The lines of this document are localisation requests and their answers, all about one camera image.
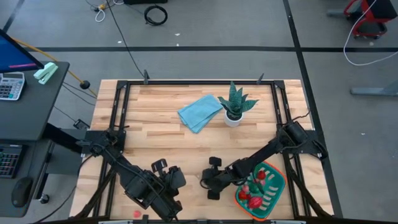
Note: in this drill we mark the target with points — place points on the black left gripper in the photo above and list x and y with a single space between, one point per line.
176 179

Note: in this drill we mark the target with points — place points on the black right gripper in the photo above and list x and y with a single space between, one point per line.
216 180

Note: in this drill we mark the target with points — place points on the large red toy fruit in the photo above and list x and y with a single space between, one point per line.
255 202

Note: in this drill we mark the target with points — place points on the teal basket with orange rim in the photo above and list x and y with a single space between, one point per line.
275 189

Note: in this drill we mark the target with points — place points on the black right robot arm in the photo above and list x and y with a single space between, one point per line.
264 152

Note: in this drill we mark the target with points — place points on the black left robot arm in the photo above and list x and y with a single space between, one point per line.
140 183

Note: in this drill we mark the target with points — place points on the green plant in white pot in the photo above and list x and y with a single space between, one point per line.
234 118

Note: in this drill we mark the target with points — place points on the light blue folded cloth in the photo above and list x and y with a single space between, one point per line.
199 112

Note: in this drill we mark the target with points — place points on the small black power box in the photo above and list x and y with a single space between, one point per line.
81 124

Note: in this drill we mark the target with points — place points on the black round knob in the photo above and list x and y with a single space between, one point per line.
84 84

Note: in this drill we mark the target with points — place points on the black desk adjustment knob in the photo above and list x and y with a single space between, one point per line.
44 198

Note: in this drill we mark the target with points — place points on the black keyboard tray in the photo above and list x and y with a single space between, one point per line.
31 155

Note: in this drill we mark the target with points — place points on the black desk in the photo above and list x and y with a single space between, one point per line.
34 105

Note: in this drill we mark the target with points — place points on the black computer mouse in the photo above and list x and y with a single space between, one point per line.
21 192

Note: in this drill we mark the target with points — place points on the mint green stapler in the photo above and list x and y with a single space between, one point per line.
45 72

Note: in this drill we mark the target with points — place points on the black keyboard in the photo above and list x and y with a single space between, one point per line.
8 161

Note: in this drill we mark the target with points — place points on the grey desk calculator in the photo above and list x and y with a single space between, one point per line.
11 85

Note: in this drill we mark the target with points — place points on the yellow plug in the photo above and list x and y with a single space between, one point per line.
102 6

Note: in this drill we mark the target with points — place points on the computer monitor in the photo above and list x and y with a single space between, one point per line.
15 56

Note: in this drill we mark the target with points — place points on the grey table foot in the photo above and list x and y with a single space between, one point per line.
373 91

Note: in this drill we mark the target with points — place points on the red and black cart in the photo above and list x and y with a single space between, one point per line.
373 18

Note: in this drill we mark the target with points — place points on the black frame clamp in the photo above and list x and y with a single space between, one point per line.
260 78
146 76

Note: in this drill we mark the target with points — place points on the black aluminium table frame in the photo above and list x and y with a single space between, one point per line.
202 82

